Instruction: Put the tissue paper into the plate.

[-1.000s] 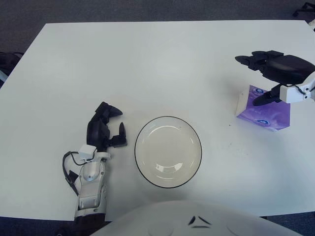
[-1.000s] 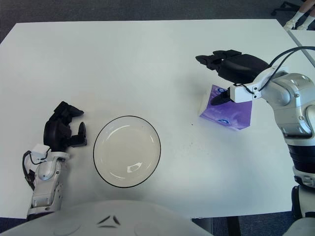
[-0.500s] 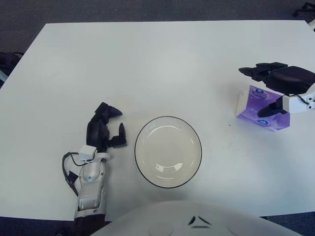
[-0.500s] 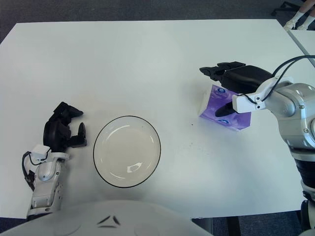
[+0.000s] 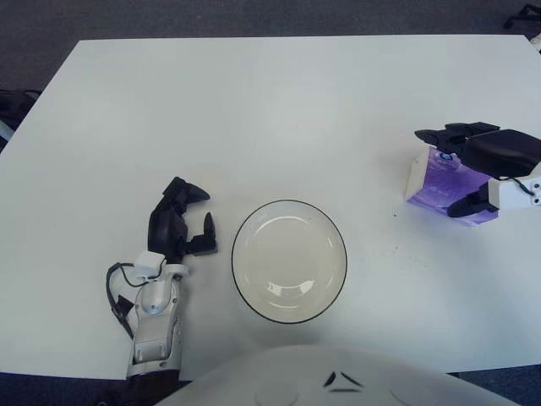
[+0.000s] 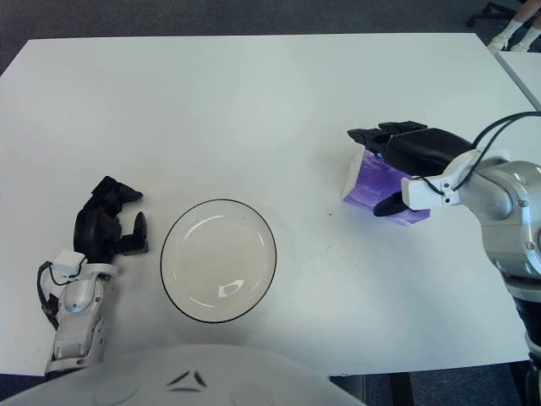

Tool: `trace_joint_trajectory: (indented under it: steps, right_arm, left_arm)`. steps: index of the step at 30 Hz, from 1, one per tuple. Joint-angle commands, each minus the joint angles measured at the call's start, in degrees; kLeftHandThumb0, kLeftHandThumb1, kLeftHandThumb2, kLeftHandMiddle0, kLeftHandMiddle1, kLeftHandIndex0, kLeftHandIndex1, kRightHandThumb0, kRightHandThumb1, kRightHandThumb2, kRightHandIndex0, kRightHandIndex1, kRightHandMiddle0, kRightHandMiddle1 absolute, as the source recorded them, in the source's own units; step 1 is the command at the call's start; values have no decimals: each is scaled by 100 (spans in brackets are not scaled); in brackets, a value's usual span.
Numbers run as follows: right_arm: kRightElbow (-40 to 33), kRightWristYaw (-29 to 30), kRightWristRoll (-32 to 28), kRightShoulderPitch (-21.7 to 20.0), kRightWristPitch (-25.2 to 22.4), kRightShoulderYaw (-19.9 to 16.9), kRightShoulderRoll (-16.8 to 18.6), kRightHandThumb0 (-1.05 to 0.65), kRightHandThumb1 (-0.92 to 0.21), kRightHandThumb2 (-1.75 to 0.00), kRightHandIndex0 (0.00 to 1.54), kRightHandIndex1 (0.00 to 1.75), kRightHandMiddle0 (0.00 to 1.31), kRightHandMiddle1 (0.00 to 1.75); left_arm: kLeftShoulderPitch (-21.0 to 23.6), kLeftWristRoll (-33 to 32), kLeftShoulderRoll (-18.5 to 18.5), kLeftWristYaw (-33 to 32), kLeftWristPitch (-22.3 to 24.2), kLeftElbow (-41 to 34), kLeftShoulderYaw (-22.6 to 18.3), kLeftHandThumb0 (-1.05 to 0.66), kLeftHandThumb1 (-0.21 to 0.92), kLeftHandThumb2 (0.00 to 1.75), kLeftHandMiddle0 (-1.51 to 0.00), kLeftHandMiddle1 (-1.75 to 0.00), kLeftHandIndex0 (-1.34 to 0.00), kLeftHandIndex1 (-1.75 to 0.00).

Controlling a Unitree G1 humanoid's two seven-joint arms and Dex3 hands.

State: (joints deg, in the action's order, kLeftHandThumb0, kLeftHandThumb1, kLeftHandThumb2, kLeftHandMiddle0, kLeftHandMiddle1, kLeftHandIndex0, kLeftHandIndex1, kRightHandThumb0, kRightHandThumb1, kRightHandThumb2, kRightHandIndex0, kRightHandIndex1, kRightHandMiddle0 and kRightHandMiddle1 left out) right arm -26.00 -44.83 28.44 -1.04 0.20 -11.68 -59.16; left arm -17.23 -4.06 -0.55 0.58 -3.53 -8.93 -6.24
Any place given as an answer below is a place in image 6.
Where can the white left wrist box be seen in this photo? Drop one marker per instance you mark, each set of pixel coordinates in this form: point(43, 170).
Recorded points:
point(68, 262)

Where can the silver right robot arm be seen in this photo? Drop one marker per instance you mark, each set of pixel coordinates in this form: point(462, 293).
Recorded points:
point(507, 199)

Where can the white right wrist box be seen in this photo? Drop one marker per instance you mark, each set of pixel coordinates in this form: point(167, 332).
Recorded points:
point(422, 192)

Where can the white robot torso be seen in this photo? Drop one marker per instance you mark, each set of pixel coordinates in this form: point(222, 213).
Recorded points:
point(253, 372)

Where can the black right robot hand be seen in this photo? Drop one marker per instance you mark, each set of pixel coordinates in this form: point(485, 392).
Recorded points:
point(422, 148)

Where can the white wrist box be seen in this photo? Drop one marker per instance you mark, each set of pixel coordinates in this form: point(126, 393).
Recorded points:
point(68, 262)
point(422, 192)

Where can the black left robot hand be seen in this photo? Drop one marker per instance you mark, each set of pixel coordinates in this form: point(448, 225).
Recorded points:
point(91, 232)

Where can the purple tissue paper pack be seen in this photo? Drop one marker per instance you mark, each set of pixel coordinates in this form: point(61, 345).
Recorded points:
point(372, 182)

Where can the black table leg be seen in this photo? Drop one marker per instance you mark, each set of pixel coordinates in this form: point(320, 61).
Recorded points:
point(401, 391)

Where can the white neighbouring table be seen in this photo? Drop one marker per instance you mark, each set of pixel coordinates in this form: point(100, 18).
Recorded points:
point(524, 69)

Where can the white plate with black rim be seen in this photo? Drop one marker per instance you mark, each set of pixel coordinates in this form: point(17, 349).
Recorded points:
point(211, 254)

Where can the black office chair base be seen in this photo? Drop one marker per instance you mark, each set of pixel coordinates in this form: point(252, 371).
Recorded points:
point(490, 8)

